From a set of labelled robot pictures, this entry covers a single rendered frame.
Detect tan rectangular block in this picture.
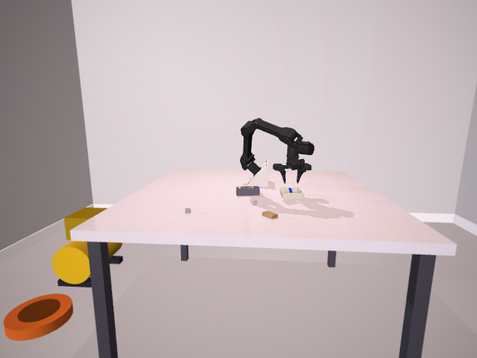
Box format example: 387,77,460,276
262,211,278,219

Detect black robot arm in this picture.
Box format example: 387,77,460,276
240,118,314,177

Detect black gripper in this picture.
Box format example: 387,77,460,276
273,153,311,183

